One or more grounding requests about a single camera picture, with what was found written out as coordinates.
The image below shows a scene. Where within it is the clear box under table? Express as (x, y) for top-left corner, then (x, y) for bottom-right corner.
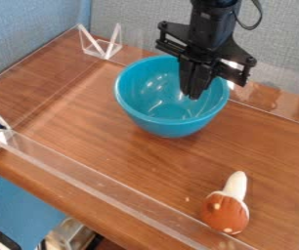
(36, 217), (96, 250)

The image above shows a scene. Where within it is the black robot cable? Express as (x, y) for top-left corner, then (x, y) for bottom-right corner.
(232, 0), (265, 31)

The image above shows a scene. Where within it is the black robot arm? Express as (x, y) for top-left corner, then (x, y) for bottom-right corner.
(156, 0), (264, 100)

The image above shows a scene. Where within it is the blue plastic bowl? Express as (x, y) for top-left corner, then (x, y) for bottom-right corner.
(113, 56), (229, 138)

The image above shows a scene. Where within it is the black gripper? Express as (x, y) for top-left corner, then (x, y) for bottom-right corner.
(156, 21), (257, 100)

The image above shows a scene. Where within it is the brown spotted toy mushroom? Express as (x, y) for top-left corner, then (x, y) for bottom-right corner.
(201, 171), (249, 235)

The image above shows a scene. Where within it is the clear acrylic front barrier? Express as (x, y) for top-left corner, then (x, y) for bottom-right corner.
(0, 130), (256, 250)

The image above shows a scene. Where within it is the clear acrylic back barrier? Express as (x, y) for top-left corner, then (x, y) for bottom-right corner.
(110, 28), (299, 129)

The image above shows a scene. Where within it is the clear acrylic corner bracket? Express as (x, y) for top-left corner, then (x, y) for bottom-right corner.
(77, 23), (122, 60)

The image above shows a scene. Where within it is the clear acrylic barrier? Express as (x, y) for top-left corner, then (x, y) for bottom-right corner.
(110, 28), (299, 129)
(0, 130), (256, 250)

